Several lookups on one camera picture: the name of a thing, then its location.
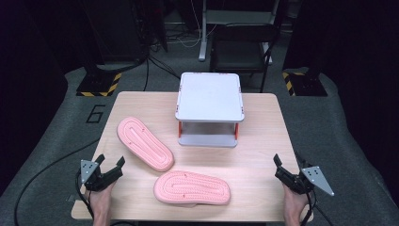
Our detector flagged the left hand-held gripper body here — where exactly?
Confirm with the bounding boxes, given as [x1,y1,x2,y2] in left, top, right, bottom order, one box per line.
[80,159,124,193]

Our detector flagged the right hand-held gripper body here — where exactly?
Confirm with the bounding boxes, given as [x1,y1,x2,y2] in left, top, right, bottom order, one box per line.
[275,165,335,198]

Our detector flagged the pink slipper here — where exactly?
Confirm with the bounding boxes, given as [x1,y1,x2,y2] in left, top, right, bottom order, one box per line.
[116,116,175,173]
[152,169,232,207]

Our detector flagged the grey two-tier shoe rack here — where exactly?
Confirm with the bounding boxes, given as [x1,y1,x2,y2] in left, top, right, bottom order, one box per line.
[174,72,246,149]

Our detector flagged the person's left hand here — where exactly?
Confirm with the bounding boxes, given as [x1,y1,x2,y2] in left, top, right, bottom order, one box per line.
[84,181,117,215]

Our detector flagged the person's right hand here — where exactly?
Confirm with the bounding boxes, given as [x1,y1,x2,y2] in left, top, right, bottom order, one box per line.
[281,184,311,218]

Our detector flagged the black striped stand base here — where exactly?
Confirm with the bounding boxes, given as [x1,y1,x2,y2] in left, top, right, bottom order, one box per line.
[75,71,123,98]
[281,71,329,97]

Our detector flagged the black folding chair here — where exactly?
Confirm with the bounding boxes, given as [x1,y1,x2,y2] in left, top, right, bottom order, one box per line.
[209,23,278,94]

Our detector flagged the left hand-held gripper cable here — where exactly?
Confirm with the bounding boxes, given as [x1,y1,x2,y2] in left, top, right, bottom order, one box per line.
[75,169,96,221]

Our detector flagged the hand-held gripper cable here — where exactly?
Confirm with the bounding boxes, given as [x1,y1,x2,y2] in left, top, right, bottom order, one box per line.
[75,169,96,221]
[300,187,334,226]

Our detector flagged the right hand-held gripper cable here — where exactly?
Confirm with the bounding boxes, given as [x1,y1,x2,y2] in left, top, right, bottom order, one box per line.
[300,187,334,226]

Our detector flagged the long black floor cable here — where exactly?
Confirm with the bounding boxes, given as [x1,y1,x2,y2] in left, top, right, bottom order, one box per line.
[13,137,102,226]

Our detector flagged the black cable bundle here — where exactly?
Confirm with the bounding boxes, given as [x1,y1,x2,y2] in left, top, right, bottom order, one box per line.
[137,37,183,92]

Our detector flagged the white cable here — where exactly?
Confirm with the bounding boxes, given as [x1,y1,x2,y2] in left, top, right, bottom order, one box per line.
[168,0,218,49]

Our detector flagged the white metal desk frame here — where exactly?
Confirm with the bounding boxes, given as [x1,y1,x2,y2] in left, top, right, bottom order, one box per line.
[198,0,280,66]

